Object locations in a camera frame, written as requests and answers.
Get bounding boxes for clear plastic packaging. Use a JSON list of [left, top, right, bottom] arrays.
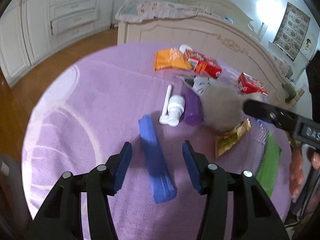
[[255, 119, 275, 155]]

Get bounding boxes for green plastic bag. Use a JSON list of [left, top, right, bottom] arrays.
[[255, 132, 282, 197]]

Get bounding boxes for gold green snack wrapper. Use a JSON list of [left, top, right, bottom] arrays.
[[215, 119, 252, 159]]

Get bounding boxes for grey fluffy plush toy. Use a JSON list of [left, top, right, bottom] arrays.
[[193, 76, 264, 134]]

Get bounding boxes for blue pencil case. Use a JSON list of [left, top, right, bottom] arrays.
[[138, 115, 176, 204]]

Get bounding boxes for right hand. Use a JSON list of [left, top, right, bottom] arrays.
[[289, 148, 304, 198]]

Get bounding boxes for red drink carton right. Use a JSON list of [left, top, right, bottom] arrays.
[[238, 73, 268, 98]]

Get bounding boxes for red drink carton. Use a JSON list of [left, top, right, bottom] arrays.
[[184, 49, 222, 79], [238, 73, 268, 98]]

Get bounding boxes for purple bottle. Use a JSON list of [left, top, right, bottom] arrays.
[[183, 86, 203, 126]]

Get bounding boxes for black printed wrapper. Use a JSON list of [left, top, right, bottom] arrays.
[[174, 74, 196, 88]]

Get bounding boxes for red drink carton left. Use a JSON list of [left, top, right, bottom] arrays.
[[184, 49, 222, 79]]

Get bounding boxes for purple tablecloth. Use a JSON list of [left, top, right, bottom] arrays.
[[21, 42, 293, 240]]

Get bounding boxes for white spray bottle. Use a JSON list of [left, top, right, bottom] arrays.
[[159, 85, 185, 127]]

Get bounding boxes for orange snack packet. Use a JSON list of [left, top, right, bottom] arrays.
[[153, 48, 192, 70]]

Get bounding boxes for floral quilt on bed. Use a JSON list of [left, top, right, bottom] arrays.
[[115, 1, 205, 23]]

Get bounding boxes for white wardrobe cabinet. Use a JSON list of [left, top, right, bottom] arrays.
[[1, 0, 113, 87]]

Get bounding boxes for patterned wall hanging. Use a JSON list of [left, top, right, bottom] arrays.
[[272, 2, 310, 61]]

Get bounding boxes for cream ornate bed frame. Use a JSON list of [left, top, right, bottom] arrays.
[[118, 9, 297, 102]]

